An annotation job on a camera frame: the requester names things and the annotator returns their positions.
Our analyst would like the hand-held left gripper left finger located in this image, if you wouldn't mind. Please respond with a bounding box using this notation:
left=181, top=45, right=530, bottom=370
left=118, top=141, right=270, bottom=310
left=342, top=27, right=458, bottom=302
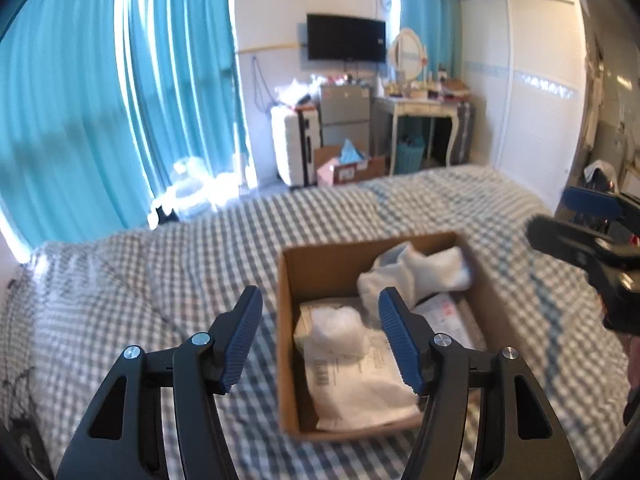
left=55, top=285, right=264, bottom=480

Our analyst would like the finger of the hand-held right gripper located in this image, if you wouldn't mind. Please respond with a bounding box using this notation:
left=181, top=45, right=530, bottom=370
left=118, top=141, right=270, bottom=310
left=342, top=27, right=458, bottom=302
left=564, top=186, right=624, bottom=224
left=526, top=214, right=619, bottom=274

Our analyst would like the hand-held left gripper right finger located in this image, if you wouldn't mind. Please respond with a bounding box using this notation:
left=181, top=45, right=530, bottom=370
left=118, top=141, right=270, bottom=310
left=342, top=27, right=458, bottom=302
left=377, top=287, right=583, bottom=480

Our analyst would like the clear plastic bag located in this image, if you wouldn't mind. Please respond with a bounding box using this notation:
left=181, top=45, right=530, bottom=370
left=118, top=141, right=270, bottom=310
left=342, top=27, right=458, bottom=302
left=295, top=305, right=372, bottom=362

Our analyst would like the white socks bundle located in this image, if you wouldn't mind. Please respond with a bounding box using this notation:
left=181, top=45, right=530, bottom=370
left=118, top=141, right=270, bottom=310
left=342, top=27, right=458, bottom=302
left=357, top=241, right=474, bottom=308

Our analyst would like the person's right hand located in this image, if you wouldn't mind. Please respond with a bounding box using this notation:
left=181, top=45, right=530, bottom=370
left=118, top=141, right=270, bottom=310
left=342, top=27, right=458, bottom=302
left=621, top=335, right=640, bottom=423

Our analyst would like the white package with red label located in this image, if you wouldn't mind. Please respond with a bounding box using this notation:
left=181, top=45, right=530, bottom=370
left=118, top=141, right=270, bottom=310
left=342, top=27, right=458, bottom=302
left=414, top=292, right=489, bottom=352

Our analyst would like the white mailing bag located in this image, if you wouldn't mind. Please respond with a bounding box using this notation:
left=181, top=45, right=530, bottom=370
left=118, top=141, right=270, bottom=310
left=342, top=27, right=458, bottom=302
left=305, top=329, right=422, bottom=432

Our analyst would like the checked bed sheet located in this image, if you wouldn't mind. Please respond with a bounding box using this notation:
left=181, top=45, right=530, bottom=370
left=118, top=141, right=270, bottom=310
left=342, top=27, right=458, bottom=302
left=0, top=164, right=632, bottom=480

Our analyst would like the white wardrobe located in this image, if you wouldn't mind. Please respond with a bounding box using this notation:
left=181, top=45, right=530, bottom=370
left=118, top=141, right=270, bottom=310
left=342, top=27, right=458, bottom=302
left=457, top=0, right=587, bottom=211

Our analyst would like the dark grey suitcase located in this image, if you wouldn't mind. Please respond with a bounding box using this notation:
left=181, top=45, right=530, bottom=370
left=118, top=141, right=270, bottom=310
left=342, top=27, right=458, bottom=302
left=452, top=101, right=476, bottom=165

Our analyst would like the clear plastic bags pile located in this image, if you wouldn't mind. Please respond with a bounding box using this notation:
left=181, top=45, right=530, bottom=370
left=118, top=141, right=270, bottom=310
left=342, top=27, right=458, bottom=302
left=148, top=156, right=251, bottom=223

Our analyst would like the teal waste basket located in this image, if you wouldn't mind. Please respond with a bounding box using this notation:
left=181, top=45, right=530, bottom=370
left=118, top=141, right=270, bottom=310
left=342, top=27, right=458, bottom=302
left=396, top=141, right=426, bottom=175

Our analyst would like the cardboard box with blue cloth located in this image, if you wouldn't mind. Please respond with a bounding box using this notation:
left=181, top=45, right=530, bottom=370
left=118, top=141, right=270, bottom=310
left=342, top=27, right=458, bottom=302
left=313, top=140, right=387, bottom=185

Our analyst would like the white dressing table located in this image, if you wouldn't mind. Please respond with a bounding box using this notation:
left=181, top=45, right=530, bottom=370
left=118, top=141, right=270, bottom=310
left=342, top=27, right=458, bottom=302
left=372, top=91, right=463, bottom=175

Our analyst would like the white suitcase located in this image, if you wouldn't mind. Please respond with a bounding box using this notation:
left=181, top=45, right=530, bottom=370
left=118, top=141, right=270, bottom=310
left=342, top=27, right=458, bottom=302
left=270, top=106, right=321, bottom=190

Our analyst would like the silver mini fridge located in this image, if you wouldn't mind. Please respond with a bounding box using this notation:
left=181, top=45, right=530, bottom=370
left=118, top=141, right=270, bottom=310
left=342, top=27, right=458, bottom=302
left=319, top=83, right=372, bottom=153

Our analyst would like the oval white vanity mirror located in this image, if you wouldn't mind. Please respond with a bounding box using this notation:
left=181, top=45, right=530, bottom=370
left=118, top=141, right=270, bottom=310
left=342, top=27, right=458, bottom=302
left=389, top=27, right=429, bottom=86

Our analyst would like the narrow teal curtain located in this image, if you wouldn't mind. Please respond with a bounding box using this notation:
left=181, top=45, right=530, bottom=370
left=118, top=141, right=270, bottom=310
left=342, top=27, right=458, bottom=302
left=391, top=0, right=462, bottom=83

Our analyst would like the teal window curtain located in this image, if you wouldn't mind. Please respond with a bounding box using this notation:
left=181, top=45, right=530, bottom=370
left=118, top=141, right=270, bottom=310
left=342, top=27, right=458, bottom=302
left=0, top=0, right=257, bottom=261

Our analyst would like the black hanging cable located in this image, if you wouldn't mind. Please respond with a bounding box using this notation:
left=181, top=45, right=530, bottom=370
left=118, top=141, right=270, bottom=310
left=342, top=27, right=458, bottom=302
left=251, top=56, right=271, bottom=111

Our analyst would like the black wall television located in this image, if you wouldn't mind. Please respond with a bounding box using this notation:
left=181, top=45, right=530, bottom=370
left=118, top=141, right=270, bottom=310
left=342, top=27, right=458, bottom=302
left=306, top=13, right=387, bottom=63

